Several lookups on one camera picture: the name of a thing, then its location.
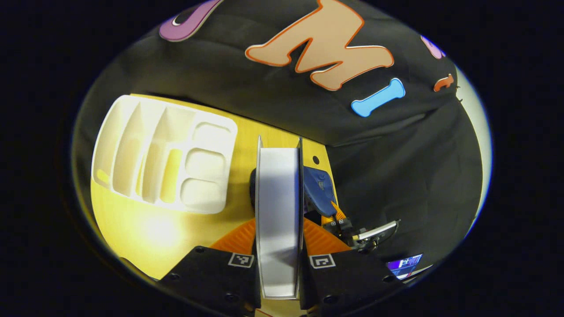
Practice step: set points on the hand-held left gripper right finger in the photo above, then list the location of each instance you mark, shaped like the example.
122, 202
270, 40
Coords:
348, 277

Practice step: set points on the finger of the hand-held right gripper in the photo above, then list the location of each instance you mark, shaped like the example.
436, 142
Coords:
329, 221
339, 211

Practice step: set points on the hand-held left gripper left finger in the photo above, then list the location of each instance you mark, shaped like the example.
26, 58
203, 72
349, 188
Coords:
220, 281

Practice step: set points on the blue schoolbag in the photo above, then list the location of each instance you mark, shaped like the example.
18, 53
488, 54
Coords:
319, 187

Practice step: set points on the black and white book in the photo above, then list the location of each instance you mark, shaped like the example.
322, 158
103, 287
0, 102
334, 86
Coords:
278, 211

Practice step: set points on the white bookshelf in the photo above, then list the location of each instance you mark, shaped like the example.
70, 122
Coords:
207, 167

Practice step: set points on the lit computer screen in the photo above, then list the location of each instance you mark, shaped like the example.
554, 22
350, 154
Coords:
405, 266

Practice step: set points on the black backdrop cloth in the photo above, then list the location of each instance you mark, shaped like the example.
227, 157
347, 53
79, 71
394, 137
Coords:
264, 101

